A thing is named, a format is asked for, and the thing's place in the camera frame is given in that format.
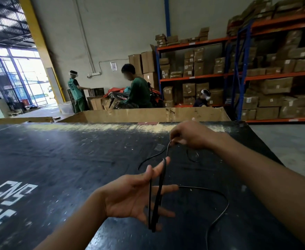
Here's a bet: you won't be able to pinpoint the person's left hand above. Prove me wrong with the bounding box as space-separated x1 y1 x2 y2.
97 156 180 232

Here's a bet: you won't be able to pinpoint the person's right hand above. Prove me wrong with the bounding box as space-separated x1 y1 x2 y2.
169 119 227 151

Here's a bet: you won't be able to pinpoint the black cable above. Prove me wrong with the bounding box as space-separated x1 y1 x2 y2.
138 139 230 250

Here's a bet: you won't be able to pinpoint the person's right forearm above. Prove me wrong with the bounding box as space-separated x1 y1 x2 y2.
211 132 305 250

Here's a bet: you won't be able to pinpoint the cardboard boxes on narrow rack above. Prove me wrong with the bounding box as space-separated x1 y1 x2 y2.
155 26 226 108

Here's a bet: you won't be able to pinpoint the black motorcycle with red parts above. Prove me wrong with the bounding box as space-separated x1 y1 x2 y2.
103 84 165 109

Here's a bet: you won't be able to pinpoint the large cardboard bin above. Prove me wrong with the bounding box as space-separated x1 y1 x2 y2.
58 107 231 124

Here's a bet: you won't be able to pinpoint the stack of tall cardboard boxes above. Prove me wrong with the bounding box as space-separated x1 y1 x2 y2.
128 44 159 89

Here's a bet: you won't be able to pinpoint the narrow blue orange shelf rack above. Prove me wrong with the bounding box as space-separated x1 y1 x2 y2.
155 36 243 108

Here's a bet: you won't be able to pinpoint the shelves of cardboard boxes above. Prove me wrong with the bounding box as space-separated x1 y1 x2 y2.
226 0 305 120

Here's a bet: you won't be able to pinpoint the open cardboard boxes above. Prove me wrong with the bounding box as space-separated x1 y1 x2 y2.
86 95 116 111

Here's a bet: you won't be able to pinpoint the white plastic tub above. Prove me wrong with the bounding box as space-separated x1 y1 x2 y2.
58 101 75 115

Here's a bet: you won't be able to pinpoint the blue steel pillar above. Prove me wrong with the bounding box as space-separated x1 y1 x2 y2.
164 0 171 37

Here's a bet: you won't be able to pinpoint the flat wooden board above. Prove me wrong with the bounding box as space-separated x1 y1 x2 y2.
0 116 54 125

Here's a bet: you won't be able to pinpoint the white flat panel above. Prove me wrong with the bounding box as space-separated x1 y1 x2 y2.
46 67 63 102

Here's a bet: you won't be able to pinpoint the grey conduit pipe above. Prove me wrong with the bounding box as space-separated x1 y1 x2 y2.
71 0 95 74

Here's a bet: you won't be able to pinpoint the blue metal gate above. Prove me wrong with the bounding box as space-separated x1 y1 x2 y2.
0 47 50 107

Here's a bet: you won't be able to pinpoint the yellow door post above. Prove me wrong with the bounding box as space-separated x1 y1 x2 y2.
17 0 66 102

